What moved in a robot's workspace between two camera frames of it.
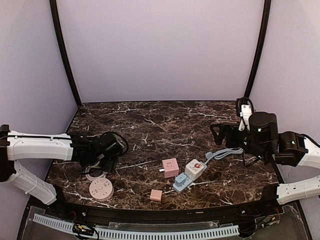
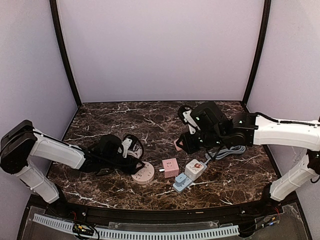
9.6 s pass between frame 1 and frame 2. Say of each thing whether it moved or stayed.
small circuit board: stayed
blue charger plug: stayed
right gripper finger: moved
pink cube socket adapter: stayed
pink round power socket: moved
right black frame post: stayed
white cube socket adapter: stayed
